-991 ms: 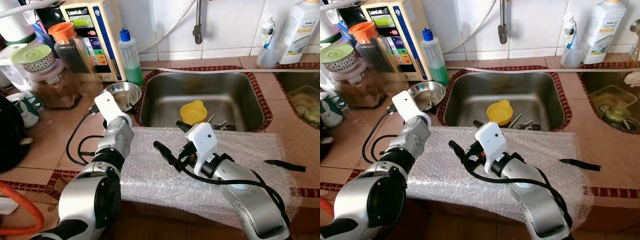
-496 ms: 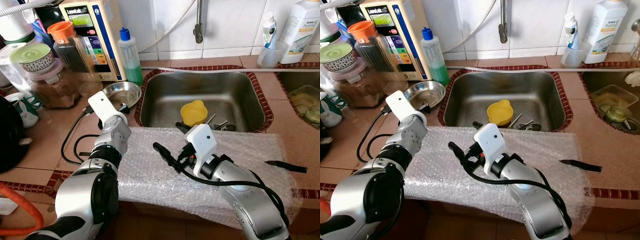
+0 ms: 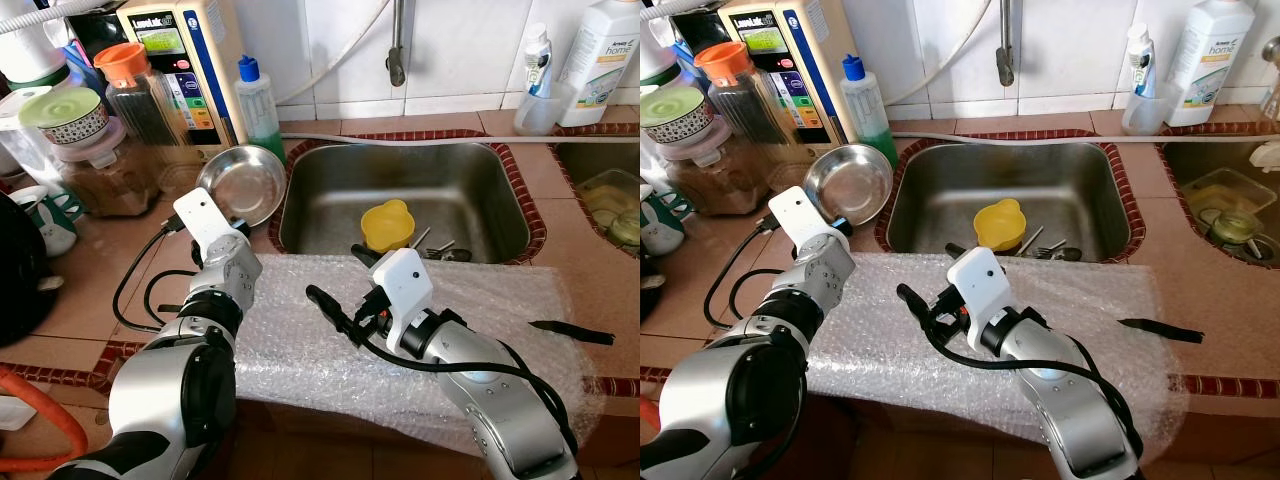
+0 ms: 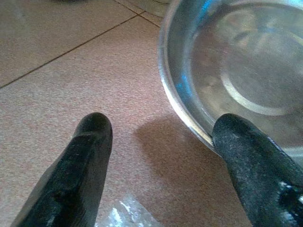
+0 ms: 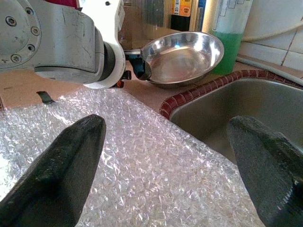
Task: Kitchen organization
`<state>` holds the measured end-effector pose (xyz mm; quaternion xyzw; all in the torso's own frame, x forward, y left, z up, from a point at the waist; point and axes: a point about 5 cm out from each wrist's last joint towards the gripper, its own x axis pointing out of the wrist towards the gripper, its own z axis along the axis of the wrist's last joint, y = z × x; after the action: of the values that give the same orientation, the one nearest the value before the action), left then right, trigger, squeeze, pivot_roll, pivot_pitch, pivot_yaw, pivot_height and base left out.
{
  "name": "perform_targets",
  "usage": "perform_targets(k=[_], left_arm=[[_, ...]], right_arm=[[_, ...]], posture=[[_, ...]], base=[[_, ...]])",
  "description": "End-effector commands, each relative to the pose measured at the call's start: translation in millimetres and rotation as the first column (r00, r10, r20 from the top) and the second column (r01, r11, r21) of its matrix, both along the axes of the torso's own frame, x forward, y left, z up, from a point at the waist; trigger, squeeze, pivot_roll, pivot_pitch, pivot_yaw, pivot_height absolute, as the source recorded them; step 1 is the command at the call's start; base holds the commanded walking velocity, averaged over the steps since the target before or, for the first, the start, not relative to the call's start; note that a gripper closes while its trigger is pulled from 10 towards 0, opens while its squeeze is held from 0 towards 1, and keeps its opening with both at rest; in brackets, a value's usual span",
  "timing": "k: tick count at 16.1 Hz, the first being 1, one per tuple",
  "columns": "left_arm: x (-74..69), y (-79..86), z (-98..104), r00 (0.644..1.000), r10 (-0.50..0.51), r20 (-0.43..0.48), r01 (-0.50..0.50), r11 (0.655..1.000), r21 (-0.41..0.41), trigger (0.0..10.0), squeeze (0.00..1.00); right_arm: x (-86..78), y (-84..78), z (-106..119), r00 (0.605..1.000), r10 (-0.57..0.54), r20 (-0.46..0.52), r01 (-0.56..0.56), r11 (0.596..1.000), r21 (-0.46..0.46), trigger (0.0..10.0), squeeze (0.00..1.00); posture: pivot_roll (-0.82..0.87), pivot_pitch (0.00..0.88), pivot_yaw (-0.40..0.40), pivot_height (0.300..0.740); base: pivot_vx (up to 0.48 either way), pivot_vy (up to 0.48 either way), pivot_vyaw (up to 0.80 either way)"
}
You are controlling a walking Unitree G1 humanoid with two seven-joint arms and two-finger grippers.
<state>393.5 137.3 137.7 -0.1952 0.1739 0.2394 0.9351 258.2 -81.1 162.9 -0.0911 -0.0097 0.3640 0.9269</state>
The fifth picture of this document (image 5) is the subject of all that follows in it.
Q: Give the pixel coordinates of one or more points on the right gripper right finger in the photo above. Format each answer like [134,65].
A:
[272,179]

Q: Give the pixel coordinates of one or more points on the clear bubble wrap sheet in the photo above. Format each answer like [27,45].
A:
[146,170]

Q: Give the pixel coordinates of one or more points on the steel deep plate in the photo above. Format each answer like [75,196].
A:
[182,61]

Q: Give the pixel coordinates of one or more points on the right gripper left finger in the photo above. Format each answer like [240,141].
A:
[52,179]

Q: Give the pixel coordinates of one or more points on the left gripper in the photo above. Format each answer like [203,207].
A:
[136,65]

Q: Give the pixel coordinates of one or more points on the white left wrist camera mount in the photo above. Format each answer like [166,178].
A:
[109,23]

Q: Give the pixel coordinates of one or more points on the cream water ionizer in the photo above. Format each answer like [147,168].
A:
[187,14]

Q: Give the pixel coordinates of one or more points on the green dish soap bottle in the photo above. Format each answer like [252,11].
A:
[227,52]

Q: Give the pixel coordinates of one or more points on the steel sink basin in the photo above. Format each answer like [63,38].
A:
[248,99]

